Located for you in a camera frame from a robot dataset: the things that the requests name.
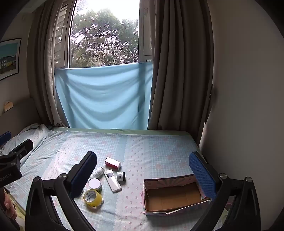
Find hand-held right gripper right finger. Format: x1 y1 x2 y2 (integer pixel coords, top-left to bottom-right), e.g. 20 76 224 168
189 152 261 231

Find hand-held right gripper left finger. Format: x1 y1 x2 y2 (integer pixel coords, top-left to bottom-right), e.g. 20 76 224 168
25 151 98 231

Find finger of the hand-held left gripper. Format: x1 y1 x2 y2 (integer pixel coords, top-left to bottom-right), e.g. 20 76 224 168
0 131 12 144
0 139 34 166

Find white lid green jar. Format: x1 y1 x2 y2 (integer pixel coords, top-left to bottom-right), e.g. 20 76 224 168
88 178 103 193

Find small white bottle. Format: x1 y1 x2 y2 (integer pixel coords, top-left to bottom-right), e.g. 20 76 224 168
89 167 105 179

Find yellow tape roll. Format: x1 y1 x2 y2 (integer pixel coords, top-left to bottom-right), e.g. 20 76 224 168
83 189 104 208

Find white rectangular tube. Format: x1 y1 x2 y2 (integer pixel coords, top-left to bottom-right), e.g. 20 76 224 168
104 169 122 193

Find cardboard box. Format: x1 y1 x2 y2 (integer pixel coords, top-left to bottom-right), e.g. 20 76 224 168
143 174 212 216

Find red carton box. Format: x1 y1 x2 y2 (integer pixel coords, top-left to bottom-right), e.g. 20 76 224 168
105 157 122 170

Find person's left hand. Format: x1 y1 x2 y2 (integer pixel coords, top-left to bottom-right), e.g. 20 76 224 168
4 193 17 220

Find checkered floral bed sheet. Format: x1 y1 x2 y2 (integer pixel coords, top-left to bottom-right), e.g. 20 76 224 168
0 124 211 231

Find grey-brown curtain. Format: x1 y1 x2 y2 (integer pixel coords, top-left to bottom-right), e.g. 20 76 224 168
147 0 215 146
27 0 76 127

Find light blue cloth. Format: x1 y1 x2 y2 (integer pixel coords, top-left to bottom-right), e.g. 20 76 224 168
54 62 153 130

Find window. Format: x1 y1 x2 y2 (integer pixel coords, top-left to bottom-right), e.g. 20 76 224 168
54 0 154 69

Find framed wall picture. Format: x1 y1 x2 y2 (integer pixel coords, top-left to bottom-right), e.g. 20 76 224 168
0 38 22 81

